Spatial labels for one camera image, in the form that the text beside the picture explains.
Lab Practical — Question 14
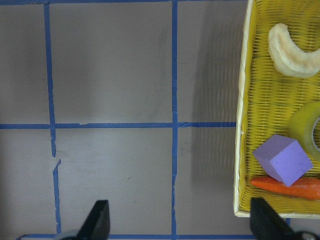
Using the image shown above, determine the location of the orange toy carrot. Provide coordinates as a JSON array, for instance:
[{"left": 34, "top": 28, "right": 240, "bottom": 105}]
[{"left": 249, "top": 176, "right": 320, "bottom": 200}]

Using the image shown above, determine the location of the yellow woven tray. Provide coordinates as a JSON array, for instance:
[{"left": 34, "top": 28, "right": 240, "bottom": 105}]
[{"left": 233, "top": 0, "right": 320, "bottom": 219}]

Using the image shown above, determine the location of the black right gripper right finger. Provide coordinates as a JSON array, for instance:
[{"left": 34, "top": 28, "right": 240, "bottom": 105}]
[{"left": 250, "top": 197, "right": 320, "bottom": 240}]

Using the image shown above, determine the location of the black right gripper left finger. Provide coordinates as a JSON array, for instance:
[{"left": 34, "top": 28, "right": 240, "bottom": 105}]
[{"left": 57, "top": 200, "right": 111, "bottom": 240}]

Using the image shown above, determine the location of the yellow tape roll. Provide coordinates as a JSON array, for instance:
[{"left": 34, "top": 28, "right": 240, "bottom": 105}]
[{"left": 287, "top": 101, "right": 320, "bottom": 161}]

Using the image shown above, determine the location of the purple foam cube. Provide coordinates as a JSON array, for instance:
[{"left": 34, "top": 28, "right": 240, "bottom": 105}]
[{"left": 252, "top": 134, "right": 313, "bottom": 187}]

